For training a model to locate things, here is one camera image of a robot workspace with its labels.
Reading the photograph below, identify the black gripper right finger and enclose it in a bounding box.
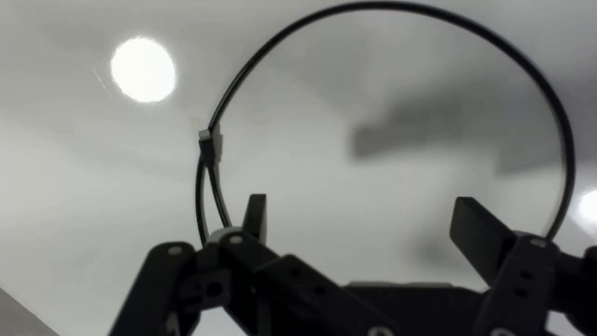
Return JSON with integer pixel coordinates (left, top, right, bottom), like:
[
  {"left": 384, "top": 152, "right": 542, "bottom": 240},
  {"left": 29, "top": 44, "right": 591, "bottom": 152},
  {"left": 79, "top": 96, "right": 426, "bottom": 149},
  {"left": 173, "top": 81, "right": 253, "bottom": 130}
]
[{"left": 449, "top": 195, "right": 597, "bottom": 336}]

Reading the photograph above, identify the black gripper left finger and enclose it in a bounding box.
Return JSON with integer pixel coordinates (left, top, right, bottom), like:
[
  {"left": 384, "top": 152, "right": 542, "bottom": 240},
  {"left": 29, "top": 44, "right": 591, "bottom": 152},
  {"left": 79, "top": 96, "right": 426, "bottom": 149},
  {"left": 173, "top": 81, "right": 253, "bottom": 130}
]
[{"left": 107, "top": 192, "right": 400, "bottom": 336}]

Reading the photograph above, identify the black charger cable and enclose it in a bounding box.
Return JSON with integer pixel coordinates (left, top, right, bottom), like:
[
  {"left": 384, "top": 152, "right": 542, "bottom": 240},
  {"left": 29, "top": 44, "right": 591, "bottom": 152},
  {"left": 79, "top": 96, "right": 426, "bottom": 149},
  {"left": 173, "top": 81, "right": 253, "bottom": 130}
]
[{"left": 191, "top": 0, "right": 578, "bottom": 248}]

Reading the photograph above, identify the large white board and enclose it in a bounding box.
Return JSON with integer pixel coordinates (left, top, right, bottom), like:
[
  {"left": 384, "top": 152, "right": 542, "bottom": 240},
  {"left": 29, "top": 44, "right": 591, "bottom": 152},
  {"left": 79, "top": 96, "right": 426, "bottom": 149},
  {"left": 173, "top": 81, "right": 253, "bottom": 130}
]
[{"left": 0, "top": 0, "right": 597, "bottom": 336}]

